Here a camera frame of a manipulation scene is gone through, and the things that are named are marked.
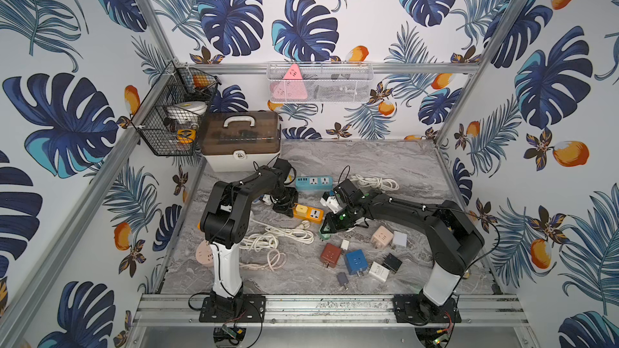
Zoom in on white USB socket strip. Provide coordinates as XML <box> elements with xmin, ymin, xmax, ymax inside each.
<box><xmin>261</xmin><ymin>194</ymin><xmax>272</xmax><ymax>205</ymax></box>

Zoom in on white small USB charger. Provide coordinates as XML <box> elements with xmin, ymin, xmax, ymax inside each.
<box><xmin>341</xmin><ymin>239</ymin><xmax>350</xmax><ymax>251</ymax></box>

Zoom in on teal USB socket strip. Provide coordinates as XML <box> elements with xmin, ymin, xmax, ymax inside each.
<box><xmin>295</xmin><ymin>176</ymin><xmax>333</xmax><ymax>192</ymax></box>

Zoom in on orange power strip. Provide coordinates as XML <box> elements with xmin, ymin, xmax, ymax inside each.
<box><xmin>293</xmin><ymin>204</ymin><xmax>325</xmax><ymax>224</ymax></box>

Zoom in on red cube socket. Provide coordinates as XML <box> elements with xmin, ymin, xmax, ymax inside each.
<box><xmin>319</xmin><ymin>243</ymin><xmax>342</xmax><ymax>267</ymax></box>

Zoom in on blue cube socket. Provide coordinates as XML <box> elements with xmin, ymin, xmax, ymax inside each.
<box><xmin>345</xmin><ymin>250</ymin><xmax>368</xmax><ymax>276</ymax></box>

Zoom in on white 66W charger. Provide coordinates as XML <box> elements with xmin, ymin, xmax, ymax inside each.
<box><xmin>391</xmin><ymin>230</ymin><xmax>408</xmax><ymax>247</ymax></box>

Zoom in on grey small charger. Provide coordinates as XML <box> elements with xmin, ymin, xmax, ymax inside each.
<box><xmin>336</xmin><ymin>272</ymin><xmax>349</xmax><ymax>290</ymax></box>

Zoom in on white plug adapter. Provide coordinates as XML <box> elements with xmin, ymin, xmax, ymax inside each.
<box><xmin>368</xmin><ymin>262</ymin><xmax>389</xmax><ymax>283</ymax></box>

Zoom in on black plug adapter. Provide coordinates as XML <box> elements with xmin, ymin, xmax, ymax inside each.
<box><xmin>381</xmin><ymin>253</ymin><xmax>402</xmax><ymax>274</ymax></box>

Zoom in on round pink power socket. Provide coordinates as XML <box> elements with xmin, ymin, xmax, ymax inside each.
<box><xmin>195</xmin><ymin>241</ymin><xmax>214</xmax><ymax>267</ymax></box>

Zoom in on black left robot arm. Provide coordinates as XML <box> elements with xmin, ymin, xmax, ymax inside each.
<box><xmin>199</xmin><ymin>158</ymin><xmax>298</xmax><ymax>300</ymax></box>

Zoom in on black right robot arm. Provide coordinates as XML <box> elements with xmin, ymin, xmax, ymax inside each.
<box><xmin>321</xmin><ymin>179</ymin><xmax>485</xmax><ymax>307</ymax></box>

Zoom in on brown lid storage box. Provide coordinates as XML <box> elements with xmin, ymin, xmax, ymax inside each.
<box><xmin>198</xmin><ymin>111</ymin><xmax>281</xmax><ymax>172</ymax></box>

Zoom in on pink triangle item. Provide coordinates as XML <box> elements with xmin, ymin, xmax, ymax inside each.
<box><xmin>271</xmin><ymin>64</ymin><xmax>308</xmax><ymax>102</ymax></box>

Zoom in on white coiled cable middle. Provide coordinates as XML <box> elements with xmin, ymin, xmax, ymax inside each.
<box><xmin>251</xmin><ymin>217</ymin><xmax>315</xmax><ymax>245</ymax></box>

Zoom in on white coiled cable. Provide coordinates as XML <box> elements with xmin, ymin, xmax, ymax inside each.
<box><xmin>251</xmin><ymin>217</ymin><xmax>315</xmax><ymax>245</ymax></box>
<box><xmin>349</xmin><ymin>174</ymin><xmax>401</xmax><ymax>193</ymax></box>
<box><xmin>239</xmin><ymin>232</ymin><xmax>280</xmax><ymax>253</ymax></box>

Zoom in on white coiled cable front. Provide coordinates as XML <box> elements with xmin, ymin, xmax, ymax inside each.
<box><xmin>239</xmin><ymin>232</ymin><xmax>280</xmax><ymax>253</ymax></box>

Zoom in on white coiled cable rear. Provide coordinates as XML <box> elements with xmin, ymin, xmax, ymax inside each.
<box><xmin>349</xmin><ymin>174</ymin><xmax>401</xmax><ymax>193</ymax></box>

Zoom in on pink socket cable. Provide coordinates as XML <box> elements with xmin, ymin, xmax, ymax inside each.
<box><xmin>239</xmin><ymin>250</ymin><xmax>288</xmax><ymax>272</ymax></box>

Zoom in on white mesh wall shelf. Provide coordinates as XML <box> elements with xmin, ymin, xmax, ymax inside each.
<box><xmin>266</xmin><ymin>62</ymin><xmax>375</xmax><ymax>104</ymax></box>

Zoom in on black wire basket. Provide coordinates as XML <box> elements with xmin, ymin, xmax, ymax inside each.
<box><xmin>130</xmin><ymin>62</ymin><xmax>222</xmax><ymax>157</ymax></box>

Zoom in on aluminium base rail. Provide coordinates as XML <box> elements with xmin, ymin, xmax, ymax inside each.
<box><xmin>133</xmin><ymin>294</ymin><xmax>530</xmax><ymax>328</ymax></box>

